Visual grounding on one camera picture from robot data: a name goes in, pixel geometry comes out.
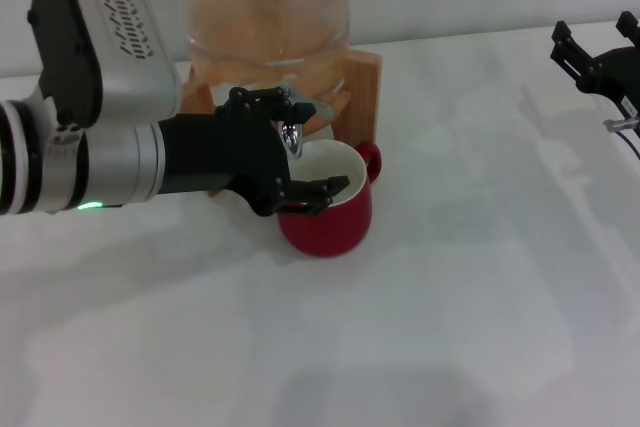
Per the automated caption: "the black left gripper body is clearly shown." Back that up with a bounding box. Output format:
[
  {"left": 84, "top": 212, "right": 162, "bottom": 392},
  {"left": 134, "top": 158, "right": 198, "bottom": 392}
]
[{"left": 158, "top": 100, "right": 294, "bottom": 218}]

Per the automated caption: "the wooden dispenser stand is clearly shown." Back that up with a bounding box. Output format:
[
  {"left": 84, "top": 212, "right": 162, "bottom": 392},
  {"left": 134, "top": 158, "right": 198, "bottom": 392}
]
[{"left": 177, "top": 48, "right": 384, "bottom": 199}]

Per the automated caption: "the red cup with white inside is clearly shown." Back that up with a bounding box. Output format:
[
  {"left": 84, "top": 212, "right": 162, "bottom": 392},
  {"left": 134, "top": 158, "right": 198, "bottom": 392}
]
[{"left": 277, "top": 140, "right": 384, "bottom": 259}]

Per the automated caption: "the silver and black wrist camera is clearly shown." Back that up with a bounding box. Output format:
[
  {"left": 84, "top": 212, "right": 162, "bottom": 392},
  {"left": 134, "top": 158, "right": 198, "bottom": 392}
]
[{"left": 27, "top": 0, "right": 182, "bottom": 129}]

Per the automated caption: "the chrome faucet with lever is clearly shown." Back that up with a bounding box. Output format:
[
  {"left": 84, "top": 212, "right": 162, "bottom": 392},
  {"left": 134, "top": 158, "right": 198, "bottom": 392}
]
[{"left": 276, "top": 86, "right": 337, "bottom": 161}]

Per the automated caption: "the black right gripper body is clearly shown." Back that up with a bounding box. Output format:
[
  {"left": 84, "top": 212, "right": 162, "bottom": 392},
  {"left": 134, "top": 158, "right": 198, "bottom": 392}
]
[{"left": 574, "top": 45, "right": 640, "bottom": 136}]

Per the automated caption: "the clear glass drink dispenser jar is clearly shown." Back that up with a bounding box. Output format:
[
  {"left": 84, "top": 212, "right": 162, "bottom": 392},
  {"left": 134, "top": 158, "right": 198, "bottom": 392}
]
[{"left": 172, "top": 0, "right": 352, "bottom": 143}]

